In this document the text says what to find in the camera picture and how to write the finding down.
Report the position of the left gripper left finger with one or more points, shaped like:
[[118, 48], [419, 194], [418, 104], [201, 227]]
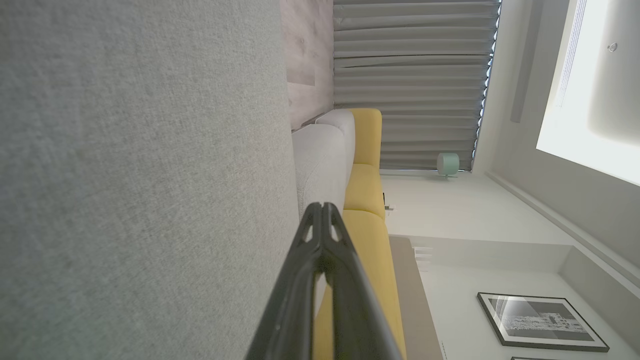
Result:
[[290, 310]]

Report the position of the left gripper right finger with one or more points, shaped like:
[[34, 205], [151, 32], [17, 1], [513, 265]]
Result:
[[360, 310]]

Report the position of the yellow sofa backrest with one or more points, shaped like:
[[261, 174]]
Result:
[[370, 200]]

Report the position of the grey sofa seat cushion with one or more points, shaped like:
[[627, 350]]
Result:
[[320, 170], [342, 130]]

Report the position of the mint green lamp shade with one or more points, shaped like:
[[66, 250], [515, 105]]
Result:
[[447, 164]]

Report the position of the black framed picture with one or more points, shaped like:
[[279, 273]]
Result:
[[542, 322]]

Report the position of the large grey sofa cushion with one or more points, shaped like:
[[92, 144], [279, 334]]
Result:
[[140, 180]]

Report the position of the grey pleated curtain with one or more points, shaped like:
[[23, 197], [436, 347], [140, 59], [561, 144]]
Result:
[[410, 75]]

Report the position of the round ceiling downlight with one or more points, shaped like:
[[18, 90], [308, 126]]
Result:
[[612, 47]]

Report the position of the white wall socket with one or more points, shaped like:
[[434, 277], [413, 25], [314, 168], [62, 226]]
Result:
[[389, 205]]

